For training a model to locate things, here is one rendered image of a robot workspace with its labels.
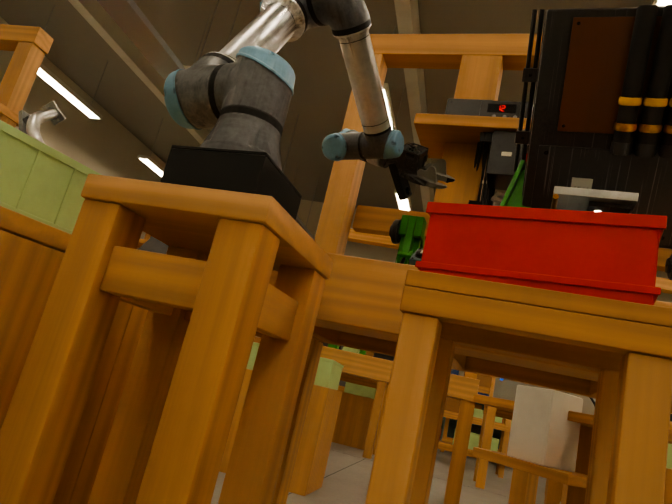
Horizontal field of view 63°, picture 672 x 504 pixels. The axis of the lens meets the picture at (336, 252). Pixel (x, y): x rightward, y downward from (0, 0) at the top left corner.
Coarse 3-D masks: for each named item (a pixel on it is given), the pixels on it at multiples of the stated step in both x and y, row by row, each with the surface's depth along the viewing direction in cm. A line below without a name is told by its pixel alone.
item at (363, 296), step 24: (336, 264) 119; (360, 264) 118; (384, 264) 116; (336, 288) 118; (360, 288) 116; (384, 288) 115; (336, 312) 116; (360, 312) 115; (384, 312) 113; (384, 336) 119; (504, 360) 111; (528, 360) 103
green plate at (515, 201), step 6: (522, 162) 138; (522, 168) 138; (516, 174) 138; (522, 174) 138; (516, 180) 137; (522, 180) 138; (510, 186) 137; (516, 186) 138; (522, 186) 137; (510, 192) 137; (516, 192) 137; (504, 198) 137; (510, 198) 137; (516, 198) 137; (522, 198) 136; (504, 204) 136; (510, 204) 137; (516, 204) 136
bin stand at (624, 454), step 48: (432, 288) 75; (480, 288) 73; (528, 288) 71; (432, 336) 74; (480, 336) 93; (528, 336) 72; (576, 336) 68; (624, 336) 66; (432, 384) 91; (624, 384) 66; (384, 432) 72; (432, 432) 89; (624, 432) 64; (384, 480) 70; (624, 480) 62
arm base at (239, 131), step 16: (224, 112) 96; (240, 112) 94; (256, 112) 94; (224, 128) 93; (240, 128) 92; (256, 128) 93; (272, 128) 96; (208, 144) 92; (224, 144) 91; (240, 144) 91; (256, 144) 93; (272, 144) 95
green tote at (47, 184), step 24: (0, 120) 104; (0, 144) 105; (24, 144) 109; (0, 168) 105; (24, 168) 109; (48, 168) 114; (72, 168) 118; (0, 192) 106; (24, 192) 109; (48, 192) 114; (72, 192) 119; (48, 216) 115; (72, 216) 119
